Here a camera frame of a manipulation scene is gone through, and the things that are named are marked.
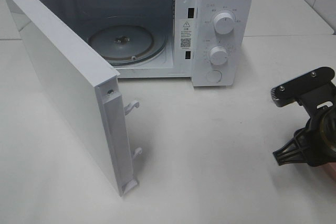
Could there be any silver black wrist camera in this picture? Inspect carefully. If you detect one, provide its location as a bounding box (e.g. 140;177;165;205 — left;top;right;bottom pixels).
270;67;335;107

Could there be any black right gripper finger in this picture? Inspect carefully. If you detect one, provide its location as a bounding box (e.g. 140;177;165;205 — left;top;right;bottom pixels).
273;128;313;166

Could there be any white warning label sticker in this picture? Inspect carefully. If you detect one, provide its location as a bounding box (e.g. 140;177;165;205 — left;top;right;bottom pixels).
178;18;195;50

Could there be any white microwave knob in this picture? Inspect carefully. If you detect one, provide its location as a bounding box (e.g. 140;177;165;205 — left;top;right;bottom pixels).
209;46;228;66
213;10;235;35

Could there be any glass microwave turntable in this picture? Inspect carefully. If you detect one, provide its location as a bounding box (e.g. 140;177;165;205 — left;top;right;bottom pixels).
88;25;167;66

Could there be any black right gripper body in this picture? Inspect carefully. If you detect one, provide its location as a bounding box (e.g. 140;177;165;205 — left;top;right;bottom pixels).
301;83;335;167

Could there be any pink round plate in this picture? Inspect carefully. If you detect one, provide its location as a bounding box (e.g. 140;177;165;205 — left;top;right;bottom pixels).
322;163;336;180

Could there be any white microwave oven body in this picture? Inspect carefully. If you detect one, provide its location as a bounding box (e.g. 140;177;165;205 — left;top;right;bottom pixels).
39;0;251;87

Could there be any white microwave door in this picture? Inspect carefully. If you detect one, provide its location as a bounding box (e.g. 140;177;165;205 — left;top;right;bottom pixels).
5;0;142;195

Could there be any round white door-release button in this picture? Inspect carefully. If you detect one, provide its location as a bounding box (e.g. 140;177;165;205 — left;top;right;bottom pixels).
206;70;222;83

